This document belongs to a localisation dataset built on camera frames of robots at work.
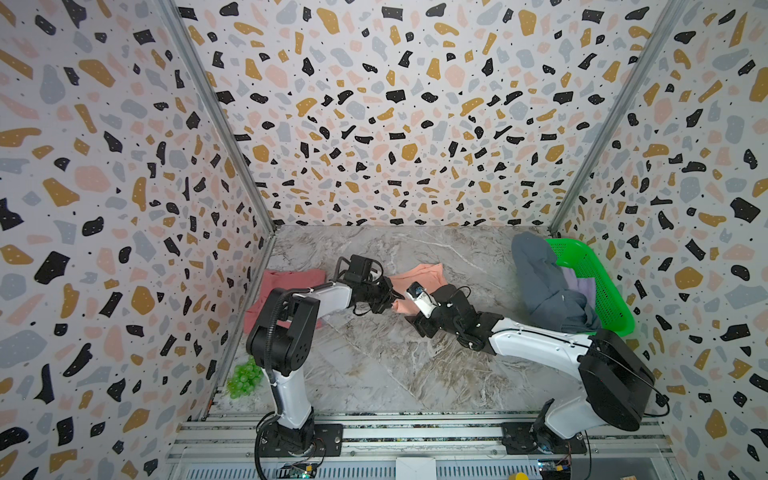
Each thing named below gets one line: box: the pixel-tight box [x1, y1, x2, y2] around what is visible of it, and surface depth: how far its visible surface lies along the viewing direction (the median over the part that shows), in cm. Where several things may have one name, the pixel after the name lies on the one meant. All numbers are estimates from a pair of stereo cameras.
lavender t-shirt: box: [560, 266, 596, 308], surface depth 102 cm
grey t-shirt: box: [511, 232, 602, 333], surface depth 92 cm
